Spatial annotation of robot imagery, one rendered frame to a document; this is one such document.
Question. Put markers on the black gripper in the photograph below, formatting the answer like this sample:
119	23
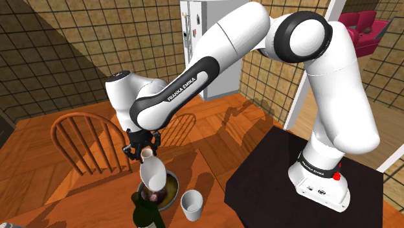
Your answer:
141	139

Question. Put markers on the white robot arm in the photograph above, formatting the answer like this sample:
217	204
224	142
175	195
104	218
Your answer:
334	94

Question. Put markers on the white ceramic vase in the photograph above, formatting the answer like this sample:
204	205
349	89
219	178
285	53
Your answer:
153	172

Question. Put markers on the grey metal bowl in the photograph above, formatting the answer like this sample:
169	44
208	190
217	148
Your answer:
172	189

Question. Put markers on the brown wooden chair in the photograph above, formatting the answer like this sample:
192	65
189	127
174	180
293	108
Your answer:
79	139

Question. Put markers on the dark green bottle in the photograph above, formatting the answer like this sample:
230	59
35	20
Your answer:
145	214

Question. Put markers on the white cup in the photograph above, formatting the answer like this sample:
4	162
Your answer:
192	207

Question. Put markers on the black robot stand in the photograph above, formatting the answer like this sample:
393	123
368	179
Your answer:
265	176

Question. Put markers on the white refrigerator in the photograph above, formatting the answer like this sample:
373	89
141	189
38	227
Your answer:
202	28

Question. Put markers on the red sofa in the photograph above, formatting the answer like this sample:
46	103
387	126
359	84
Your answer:
367	34

